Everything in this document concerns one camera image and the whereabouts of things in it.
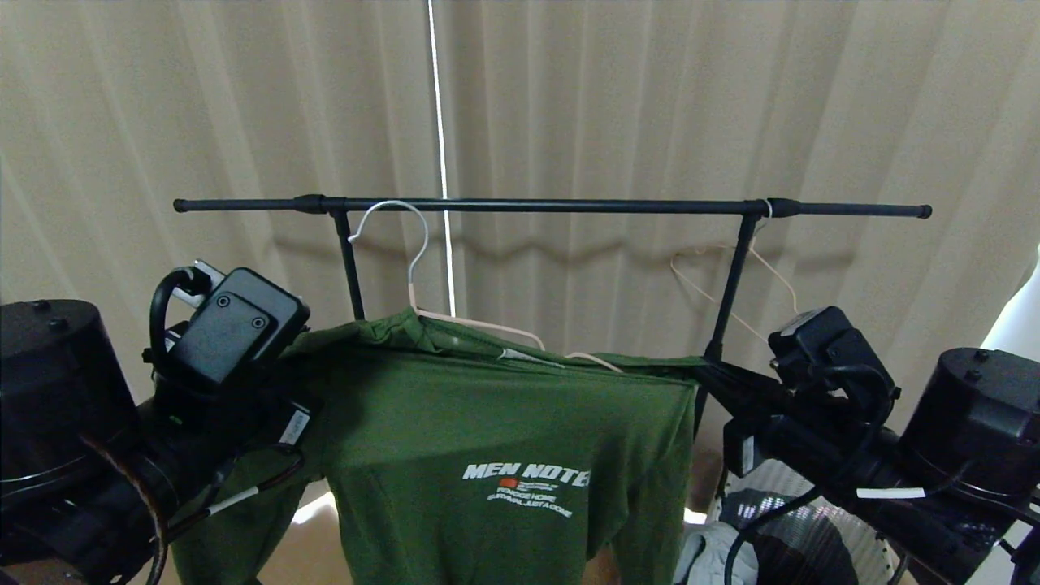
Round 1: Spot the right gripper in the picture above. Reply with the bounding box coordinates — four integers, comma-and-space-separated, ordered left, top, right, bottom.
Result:
721, 406, 899, 492

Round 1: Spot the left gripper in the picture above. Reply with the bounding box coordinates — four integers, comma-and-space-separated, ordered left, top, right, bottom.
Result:
150, 378, 316, 496

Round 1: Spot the pale grey garment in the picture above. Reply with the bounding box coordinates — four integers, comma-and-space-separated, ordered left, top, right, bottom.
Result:
673, 520, 761, 585

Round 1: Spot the green printed shirt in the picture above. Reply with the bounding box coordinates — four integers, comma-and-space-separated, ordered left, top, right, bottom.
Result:
169, 307, 709, 585

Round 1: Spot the white laundry basket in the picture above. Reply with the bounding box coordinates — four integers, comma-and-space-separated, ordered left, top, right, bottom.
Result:
705, 467, 909, 585

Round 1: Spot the black clothes rack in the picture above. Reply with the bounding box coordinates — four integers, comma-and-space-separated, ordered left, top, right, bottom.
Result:
173, 194, 934, 444

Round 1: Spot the beige curtain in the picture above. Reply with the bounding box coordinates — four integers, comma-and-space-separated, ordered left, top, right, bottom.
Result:
0, 0, 1040, 488

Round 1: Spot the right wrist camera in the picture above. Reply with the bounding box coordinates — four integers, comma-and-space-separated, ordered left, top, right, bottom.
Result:
767, 305, 901, 425

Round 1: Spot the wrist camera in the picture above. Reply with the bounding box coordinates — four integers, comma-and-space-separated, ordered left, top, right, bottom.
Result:
167, 267, 312, 388
767, 305, 901, 425

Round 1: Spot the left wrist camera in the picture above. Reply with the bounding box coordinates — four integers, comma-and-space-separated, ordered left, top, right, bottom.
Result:
167, 267, 312, 388

